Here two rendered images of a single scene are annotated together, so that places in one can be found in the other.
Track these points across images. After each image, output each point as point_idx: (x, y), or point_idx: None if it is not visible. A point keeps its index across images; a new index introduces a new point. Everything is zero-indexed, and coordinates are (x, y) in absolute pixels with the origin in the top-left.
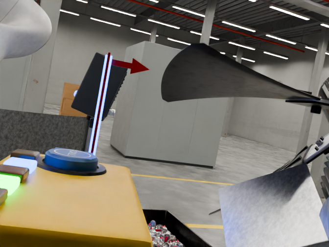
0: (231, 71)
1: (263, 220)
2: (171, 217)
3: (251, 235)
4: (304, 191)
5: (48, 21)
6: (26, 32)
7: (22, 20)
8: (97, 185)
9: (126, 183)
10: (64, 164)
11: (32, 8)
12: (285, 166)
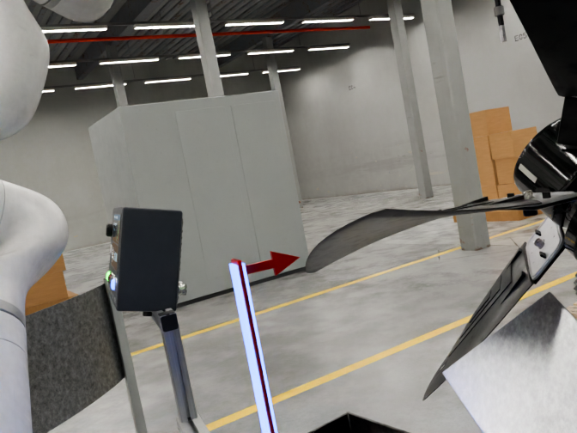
0: (422, 219)
1: (531, 397)
2: (361, 422)
3: (526, 424)
4: (567, 334)
5: (57, 210)
6: (41, 249)
7: (25, 232)
8: None
9: None
10: None
11: (28, 204)
12: (507, 292)
